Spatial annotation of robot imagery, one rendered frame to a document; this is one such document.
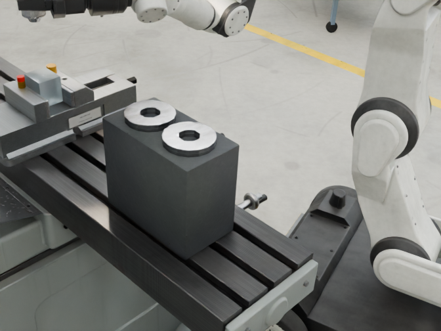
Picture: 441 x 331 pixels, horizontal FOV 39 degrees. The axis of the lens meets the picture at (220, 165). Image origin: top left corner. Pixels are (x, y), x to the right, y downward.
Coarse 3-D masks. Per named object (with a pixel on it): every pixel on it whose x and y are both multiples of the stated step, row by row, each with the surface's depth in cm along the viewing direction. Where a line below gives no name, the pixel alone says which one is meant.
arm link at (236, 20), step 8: (240, 0) 144; (248, 0) 145; (240, 8) 144; (248, 8) 147; (232, 16) 143; (240, 16) 145; (248, 16) 148; (224, 24) 144; (232, 24) 145; (240, 24) 147; (232, 32) 147
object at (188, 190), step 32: (128, 128) 104; (160, 128) 104; (192, 128) 103; (128, 160) 106; (160, 160) 99; (192, 160) 97; (224, 160) 101; (128, 192) 111; (160, 192) 103; (192, 192) 98; (224, 192) 105; (160, 224) 107; (192, 224) 102; (224, 224) 109
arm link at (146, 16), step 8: (120, 0) 123; (128, 0) 125; (136, 0) 125; (144, 0) 124; (152, 0) 124; (160, 0) 125; (120, 8) 125; (136, 8) 126; (144, 8) 124; (152, 8) 124; (160, 8) 125; (144, 16) 127; (152, 16) 128; (160, 16) 128
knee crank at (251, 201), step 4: (248, 192) 188; (244, 196) 189; (248, 196) 187; (252, 196) 187; (256, 196) 187; (260, 196) 190; (264, 196) 193; (244, 200) 189; (248, 200) 187; (252, 200) 187; (256, 200) 186; (260, 200) 191; (264, 200) 193; (240, 204) 185; (244, 204) 186; (248, 204) 186; (252, 204) 188; (256, 204) 187; (244, 208) 185; (252, 208) 188; (256, 208) 188
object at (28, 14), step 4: (24, 12) 121; (28, 12) 121; (32, 12) 121; (36, 12) 121; (40, 12) 121; (44, 12) 122; (24, 16) 121; (28, 16) 121; (32, 16) 121; (36, 16) 121; (40, 16) 122
